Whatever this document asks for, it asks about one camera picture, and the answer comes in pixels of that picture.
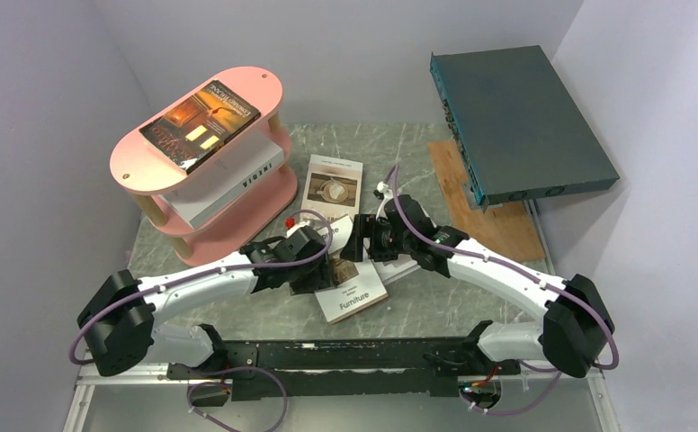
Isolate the white fashion cover magazine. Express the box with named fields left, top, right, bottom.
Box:
left=373, top=255, right=420, bottom=285

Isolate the white Decorate Furniture book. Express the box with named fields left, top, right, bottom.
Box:
left=315, top=215, right=388, bottom=324

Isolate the brown wooden board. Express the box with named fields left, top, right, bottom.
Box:
left=427, top=140, right=546, bottom=262

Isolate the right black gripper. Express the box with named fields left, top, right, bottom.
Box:
left=337, top=214, right=415, bottom=263

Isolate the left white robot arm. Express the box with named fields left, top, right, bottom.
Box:
left=76, top=227, right=333, bottom=378

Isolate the beige cup cover book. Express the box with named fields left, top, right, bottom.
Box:
left=301, top=155, right=363, bottom=221

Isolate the dark teal flat box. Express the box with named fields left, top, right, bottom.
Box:
left=429, top=45, right=620, bottom=210

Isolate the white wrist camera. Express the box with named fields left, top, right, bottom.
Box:
left=373, top=181, right=397, bottom=218
left=285, top=217, right=321, bottom=237

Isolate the dark orange Edward Tulane novel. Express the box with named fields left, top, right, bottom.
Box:
left=139, top=79, right=261, bottom=174

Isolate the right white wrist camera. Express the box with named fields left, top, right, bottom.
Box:
left=373, top=181, right=397, bottom=218

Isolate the white Insoia travel book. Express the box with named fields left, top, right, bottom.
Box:
left=161, top=132, right=285, bottom=229

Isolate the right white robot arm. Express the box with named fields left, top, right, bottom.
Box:
left=341, top=194, right=614, bottom=378

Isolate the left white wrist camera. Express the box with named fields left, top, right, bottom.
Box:
left=285, top=217, right=321, bottom=237

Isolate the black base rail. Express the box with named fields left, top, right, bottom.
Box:
left=166, top=337, right=521, bottom=401

